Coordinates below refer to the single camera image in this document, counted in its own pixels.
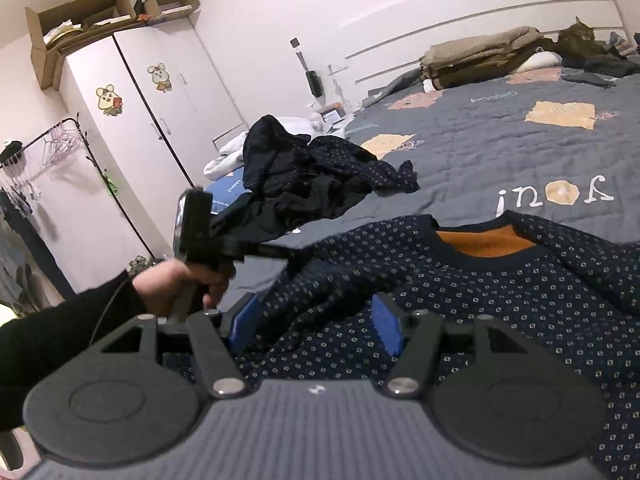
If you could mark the grey quilted bedspread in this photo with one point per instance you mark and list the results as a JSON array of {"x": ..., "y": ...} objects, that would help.
[{"x": 450, "y": 160}]

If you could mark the hanging dark pants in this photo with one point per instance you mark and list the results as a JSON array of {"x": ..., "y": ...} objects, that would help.
[{"x": 20, "y": 260}]

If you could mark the grey pillow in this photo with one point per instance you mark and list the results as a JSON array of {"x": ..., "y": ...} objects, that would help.
[{"x": 395, "y": 85}]

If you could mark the white garment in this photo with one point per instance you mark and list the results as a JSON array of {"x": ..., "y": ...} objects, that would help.
[{"x": 225, "y": 152}]

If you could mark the small cardboard box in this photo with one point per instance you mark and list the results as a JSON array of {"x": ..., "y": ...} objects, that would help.
[{"x": 172, "y": 0}]

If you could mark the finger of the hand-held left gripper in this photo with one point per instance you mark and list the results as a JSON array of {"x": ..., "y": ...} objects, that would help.
[{"x": 272, "y": 253}]

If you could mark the black clothes rack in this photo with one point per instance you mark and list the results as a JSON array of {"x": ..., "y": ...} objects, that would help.
[{"x": 89, "y": 141}]

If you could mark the small grey box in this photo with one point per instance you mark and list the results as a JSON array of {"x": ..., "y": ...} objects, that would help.
[{"x": 332, "y": 114}]

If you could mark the white headboard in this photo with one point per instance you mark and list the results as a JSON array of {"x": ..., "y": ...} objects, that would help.
[{"x": 450, "y": 25}]

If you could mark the black cap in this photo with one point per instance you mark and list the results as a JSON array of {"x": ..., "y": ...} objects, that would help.
[{"x": 10, "y": 150}]

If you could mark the white wardrobe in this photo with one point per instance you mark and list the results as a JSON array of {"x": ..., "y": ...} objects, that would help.
[{"x": 125, "y": 135}]

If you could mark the navy patterned sweater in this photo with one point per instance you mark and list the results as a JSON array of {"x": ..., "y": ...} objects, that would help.
[{"x": 500, "y": 300}]

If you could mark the bundle of pink hangers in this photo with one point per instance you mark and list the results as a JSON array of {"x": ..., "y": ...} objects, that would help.
[{"x": 57, "y": 142}]

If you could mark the person's left forearm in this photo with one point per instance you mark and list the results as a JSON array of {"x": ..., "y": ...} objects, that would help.
[{"x": 50, "y": 350}]

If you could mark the small black wall mount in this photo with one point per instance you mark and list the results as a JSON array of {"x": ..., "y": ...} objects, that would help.
[{"x": 295, "y": 42}]

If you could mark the white pillow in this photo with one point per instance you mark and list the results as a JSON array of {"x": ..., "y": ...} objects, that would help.
[{"x": 545, "y": 59}]

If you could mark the black hairbrush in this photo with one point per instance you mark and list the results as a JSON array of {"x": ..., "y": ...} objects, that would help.
[{"x": 315, "y": 82}]

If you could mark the white wall socket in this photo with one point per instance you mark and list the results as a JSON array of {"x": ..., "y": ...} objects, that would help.
[{"x": 336, "y": 68}]

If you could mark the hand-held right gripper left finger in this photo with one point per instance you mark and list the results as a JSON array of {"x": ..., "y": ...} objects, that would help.
[{"x": 245, "y": 320}]

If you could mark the person's left hand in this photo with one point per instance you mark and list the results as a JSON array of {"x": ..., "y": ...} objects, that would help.
[{"x": 160, "y": 287}]

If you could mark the pile of dark clothes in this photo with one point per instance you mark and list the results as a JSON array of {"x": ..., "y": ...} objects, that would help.
[{"x": 340, "y": 160}]

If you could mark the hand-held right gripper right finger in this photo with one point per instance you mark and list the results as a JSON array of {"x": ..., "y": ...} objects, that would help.
[{"x": 387, "y": 322}]

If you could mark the dark grey garment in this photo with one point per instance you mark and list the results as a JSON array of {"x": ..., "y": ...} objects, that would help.
[{"x": 600, "y": 67}]

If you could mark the blue pillow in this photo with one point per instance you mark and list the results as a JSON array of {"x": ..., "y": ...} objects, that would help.
[{"x": 232, "y": 187}]

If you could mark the mouse sticker with red patch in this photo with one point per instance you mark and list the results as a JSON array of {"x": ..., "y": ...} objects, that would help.
[{"x": 109, "y": 100}]

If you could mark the mouse sticker with orange bow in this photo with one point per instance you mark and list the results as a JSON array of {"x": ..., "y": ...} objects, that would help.
[{"x": 160, "y": 77}]

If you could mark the large cardboard box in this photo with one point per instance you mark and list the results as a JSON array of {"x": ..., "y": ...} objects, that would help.
[{"x": 75, "y": 8}]

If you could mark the tabby cat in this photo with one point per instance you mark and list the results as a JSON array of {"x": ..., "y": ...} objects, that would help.
[{"x": 580, "y": 42}]

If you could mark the folded dark brown blanket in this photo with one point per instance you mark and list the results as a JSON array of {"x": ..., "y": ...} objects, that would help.
[{"x": 475, "y": 76}]

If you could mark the folded khaki blanket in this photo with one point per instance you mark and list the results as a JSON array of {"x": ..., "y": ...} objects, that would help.
[{"x": 475, "y": 47}]

